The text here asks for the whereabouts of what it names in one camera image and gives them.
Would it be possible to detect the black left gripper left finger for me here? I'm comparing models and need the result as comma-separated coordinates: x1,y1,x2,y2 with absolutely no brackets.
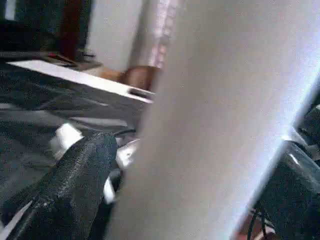
0,131,119,240

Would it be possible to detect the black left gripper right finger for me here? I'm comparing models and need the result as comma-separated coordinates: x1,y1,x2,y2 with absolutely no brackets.
254,143,320,240

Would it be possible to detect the white plastic table leg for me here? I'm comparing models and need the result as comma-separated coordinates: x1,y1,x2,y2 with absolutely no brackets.
107,0,320,240

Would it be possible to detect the black mat cloth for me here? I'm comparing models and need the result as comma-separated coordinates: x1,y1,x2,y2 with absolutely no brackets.
0,62,156,201

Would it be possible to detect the small brown rounded object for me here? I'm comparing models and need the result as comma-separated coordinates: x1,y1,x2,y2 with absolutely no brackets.
117,65,162,91

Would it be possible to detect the beige pleated curtain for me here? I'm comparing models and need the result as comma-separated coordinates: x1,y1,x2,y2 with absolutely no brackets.
128,0,176,70

